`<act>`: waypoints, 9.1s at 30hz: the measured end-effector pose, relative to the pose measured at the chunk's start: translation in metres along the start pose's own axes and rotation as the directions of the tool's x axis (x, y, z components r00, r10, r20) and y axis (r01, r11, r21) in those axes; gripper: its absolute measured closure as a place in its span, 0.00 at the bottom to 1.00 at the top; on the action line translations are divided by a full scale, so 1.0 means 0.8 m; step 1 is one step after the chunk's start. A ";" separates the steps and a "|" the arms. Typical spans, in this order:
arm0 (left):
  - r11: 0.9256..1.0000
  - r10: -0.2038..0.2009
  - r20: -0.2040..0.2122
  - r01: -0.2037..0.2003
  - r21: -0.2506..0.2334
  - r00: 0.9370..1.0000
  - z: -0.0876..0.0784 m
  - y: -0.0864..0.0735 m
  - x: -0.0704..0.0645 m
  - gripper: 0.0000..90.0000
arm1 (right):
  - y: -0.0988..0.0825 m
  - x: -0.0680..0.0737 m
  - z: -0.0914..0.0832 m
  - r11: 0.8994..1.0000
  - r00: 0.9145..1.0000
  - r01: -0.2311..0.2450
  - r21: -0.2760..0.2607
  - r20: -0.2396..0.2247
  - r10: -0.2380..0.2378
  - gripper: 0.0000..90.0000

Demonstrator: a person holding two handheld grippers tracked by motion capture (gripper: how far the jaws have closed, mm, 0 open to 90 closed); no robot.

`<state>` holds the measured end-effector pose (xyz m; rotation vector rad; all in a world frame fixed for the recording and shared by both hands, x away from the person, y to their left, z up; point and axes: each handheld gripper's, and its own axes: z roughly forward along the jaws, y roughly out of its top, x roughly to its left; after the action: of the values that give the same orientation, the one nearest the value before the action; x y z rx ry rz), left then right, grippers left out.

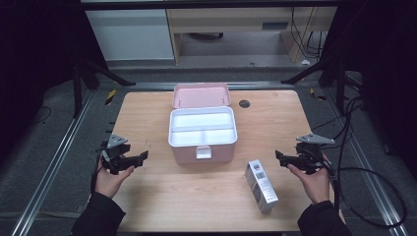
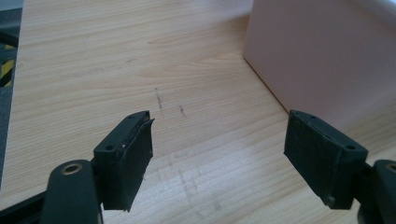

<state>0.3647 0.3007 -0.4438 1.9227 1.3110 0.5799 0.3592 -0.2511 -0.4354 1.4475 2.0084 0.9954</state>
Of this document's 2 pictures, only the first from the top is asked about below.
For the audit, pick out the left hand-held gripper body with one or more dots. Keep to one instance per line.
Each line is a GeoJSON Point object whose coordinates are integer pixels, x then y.
{"type": "Point", "coordinates": [115, 154]}

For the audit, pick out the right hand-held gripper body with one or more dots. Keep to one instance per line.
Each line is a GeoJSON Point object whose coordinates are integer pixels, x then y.
{"type": "Point", "coordinates": [309, 154]}

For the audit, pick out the silver medicine carton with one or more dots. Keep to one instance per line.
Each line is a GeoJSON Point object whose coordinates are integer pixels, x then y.
{"type": "Point", "coordinates": [260, 187]}

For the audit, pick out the pink storage box with lid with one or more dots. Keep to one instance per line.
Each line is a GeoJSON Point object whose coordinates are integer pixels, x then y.
{"type": "Point", "coordinates": [203, 154]}

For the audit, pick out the white divided tray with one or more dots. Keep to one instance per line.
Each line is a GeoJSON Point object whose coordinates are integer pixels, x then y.
{"type": "Point", "coordinates": [203, 126]}

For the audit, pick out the person's right hand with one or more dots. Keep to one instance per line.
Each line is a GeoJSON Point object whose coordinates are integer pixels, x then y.
{"type": "Point", "coordinates": [313, 183]}

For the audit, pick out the person's left hand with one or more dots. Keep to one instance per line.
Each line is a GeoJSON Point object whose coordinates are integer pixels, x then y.
{"type": "Point", "coordinates": [109, 183]}

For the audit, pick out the yellow black tape strip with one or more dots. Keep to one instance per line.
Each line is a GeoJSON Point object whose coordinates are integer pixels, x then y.
{"type": "Point", "coordinates": [110, 97]}
{"type": "Point", "coordinates": [317, 95]}

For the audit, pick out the black round table grommet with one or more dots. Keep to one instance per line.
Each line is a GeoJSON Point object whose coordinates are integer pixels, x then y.
{"type": "Point", "coordinates": [244, 104]}

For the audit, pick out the black metal stand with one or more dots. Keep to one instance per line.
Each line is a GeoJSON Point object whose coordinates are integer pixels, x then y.
{"type": "Point", "coordinates": [331, 75]}
{"type": "Point", "coordinates": [88, 78]}

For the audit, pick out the white cabinet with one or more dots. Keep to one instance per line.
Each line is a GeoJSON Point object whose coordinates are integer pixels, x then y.
{"type": "Point", "coordinates": [131, 34]}

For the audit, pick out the light wooden desk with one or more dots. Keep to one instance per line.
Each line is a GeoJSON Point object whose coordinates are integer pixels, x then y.
{"type": "Point", "coordinates": [229, 19]}

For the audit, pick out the aluminium floor rail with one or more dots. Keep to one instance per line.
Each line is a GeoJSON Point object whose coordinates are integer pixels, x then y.
{"type": "Point", "coordinates": [367, 170]}
{"type": "Point", "coordinates": [49, 167]}
{"type": "Point", "coordinates": [255, 85]}

